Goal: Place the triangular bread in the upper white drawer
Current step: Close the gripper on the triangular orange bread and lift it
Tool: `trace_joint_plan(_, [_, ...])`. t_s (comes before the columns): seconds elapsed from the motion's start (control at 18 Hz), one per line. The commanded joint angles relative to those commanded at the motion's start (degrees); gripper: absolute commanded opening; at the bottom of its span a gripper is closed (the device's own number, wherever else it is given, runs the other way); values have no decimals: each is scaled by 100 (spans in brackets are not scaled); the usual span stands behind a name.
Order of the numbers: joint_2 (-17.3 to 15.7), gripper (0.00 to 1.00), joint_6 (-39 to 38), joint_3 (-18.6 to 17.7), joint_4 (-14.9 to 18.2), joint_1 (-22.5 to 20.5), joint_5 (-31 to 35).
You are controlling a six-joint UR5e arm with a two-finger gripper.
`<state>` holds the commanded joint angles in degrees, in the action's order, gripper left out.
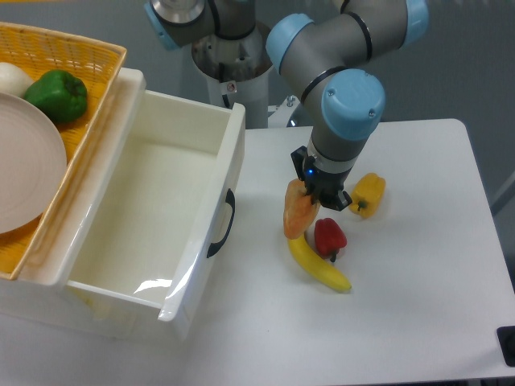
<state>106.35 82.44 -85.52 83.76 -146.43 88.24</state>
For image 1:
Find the black corner table fixture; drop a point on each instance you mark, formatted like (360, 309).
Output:
(506, 338)

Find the yellow banana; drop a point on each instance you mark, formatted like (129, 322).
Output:
(316, 266)

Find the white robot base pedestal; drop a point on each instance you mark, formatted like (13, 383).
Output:
(237, 72)

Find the green bell pepper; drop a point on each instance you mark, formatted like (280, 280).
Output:
(60, 95)

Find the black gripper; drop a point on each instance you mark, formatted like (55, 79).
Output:
(321, 186)

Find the orange triangle bread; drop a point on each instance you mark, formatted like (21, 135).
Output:
(299, 210)

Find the red bell pepper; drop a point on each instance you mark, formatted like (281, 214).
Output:
(329, 238)

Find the pink round plate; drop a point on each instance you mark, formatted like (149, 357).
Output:
(33, 162)

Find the yellow bell pepper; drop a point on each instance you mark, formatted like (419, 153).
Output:
(367, 195)

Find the open white upper drawer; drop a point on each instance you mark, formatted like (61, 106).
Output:
(148, 243)

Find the white drawer cabinet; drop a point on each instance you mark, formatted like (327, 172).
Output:
(41, 291)

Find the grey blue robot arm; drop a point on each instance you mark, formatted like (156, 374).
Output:
(321, 62)

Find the white onion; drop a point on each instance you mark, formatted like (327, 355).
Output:
(14, 80)

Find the black drawer handle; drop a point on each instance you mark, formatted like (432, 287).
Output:
(226, 224)

